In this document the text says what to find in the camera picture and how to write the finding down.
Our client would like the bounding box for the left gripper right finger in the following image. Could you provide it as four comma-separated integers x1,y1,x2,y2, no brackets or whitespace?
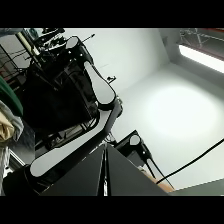
105,143,168,197

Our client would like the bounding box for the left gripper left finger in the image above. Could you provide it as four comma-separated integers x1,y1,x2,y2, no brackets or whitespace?
40,143,107,197

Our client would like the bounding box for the green T-shirt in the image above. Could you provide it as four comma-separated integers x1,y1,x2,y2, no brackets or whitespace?
0,77,24,118

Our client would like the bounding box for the grey garment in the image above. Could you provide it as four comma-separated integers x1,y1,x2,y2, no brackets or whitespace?
0,99,25,143

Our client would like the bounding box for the beige garment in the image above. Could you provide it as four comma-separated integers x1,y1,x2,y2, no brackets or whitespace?
0,111,16,145

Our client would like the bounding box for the black cable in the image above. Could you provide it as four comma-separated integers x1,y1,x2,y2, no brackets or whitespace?
155,138,224,185

